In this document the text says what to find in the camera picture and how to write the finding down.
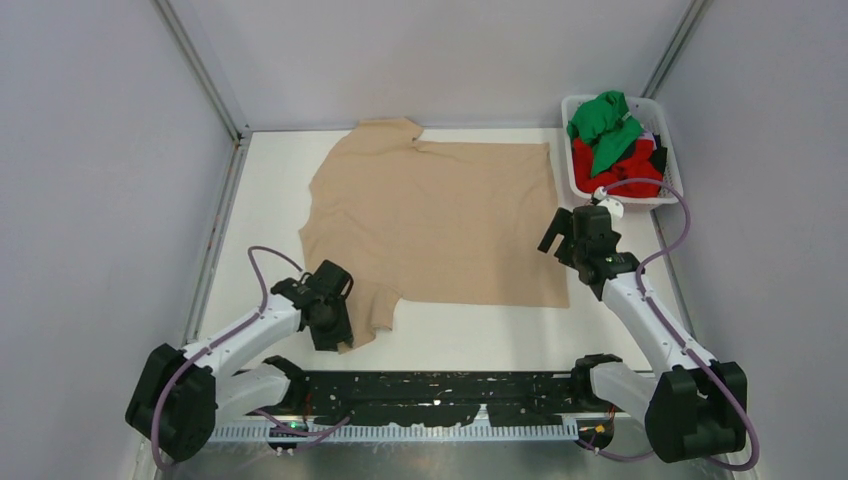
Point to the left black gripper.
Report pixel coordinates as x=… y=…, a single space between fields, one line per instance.
x=341 y=333

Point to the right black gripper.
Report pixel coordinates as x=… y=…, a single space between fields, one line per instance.
x=564 y=224

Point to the beige t shirt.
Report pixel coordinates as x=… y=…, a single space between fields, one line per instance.
x=434 y=222

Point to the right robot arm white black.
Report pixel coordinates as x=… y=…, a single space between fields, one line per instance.
x=662 y=358

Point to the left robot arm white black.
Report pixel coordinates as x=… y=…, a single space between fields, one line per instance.
x=212 y=371

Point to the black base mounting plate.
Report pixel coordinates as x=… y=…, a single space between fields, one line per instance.
x=439 y=398

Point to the red t shirt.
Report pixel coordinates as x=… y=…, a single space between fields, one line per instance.
x=583 y=160

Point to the green t shirt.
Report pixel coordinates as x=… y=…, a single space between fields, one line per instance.
x=606 y=125

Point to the black garment in basket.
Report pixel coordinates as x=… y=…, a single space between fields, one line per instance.
x=648 y=147

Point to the white plastic laundry basket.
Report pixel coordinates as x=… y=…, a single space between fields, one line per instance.
x=651 y=116

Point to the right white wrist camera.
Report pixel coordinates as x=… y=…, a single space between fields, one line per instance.
x=600 y=197

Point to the aluminium frame rail front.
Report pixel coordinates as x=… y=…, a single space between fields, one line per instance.
x=408 y=398

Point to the white slotted cable duct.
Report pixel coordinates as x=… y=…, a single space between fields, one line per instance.
x=254 y=431

